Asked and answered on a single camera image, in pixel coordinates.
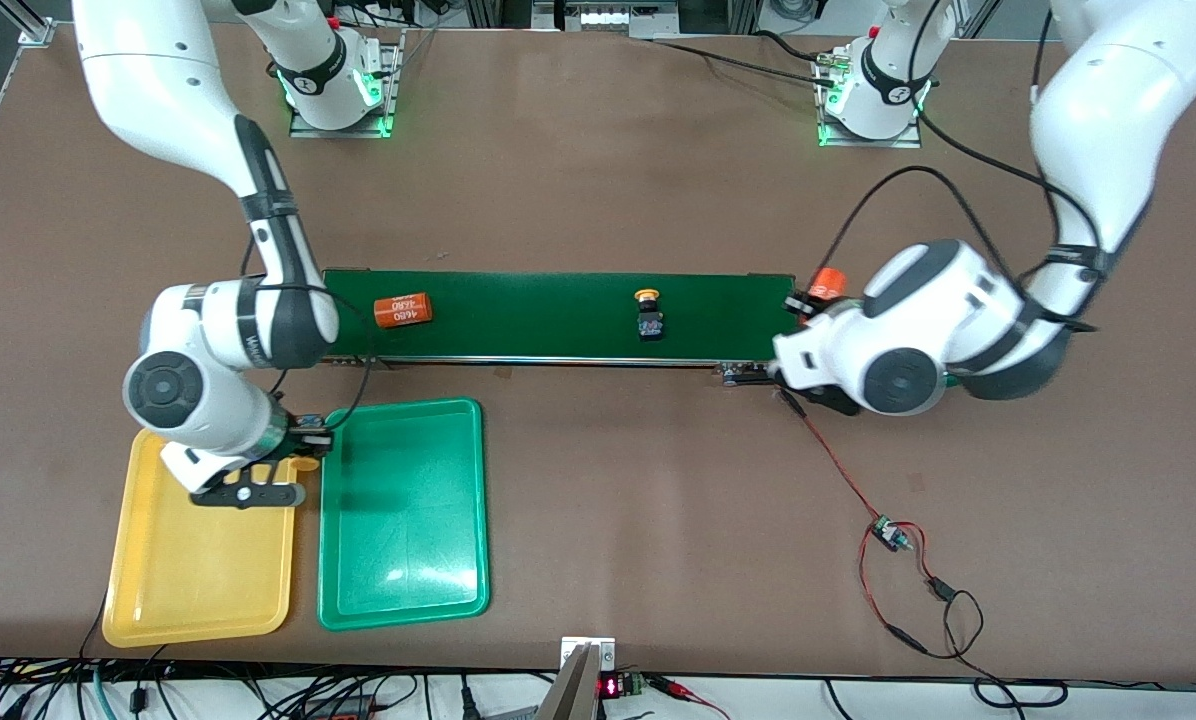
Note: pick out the orange cylinder with white print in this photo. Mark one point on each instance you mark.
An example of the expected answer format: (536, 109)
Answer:
(403, 310)
(830, 281)

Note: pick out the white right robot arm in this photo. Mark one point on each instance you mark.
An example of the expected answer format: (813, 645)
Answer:
(158, 80)

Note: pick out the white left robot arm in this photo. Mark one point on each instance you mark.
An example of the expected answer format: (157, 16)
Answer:
(1108, 100)

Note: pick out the green plastic tray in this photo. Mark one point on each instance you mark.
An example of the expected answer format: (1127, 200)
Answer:
(403, 515)

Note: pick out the yellow plastic tray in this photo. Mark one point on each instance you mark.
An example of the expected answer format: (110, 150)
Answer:
(203, 560)

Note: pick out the small speed controller board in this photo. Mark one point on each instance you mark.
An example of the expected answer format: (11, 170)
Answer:
(888, 533)

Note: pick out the green conveyor belt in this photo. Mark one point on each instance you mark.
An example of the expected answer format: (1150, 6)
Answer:
(558, 342)

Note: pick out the silver control box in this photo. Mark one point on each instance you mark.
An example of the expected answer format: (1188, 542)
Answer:
(608, 18)

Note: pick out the silver metal clamp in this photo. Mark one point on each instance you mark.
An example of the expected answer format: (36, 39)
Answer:
(573, 690)

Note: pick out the red digit display module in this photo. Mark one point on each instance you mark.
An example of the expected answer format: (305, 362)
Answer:
(610, 687)

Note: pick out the red clip lead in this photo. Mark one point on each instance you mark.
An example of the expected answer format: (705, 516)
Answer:
(683, 690)

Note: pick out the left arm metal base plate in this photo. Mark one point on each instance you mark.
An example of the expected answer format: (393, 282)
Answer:
(873, 142)

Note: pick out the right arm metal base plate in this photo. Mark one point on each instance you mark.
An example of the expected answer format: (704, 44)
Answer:
(338, 131)

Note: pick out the aluminium profile bracket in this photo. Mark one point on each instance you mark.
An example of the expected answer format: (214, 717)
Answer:
(23, 25)

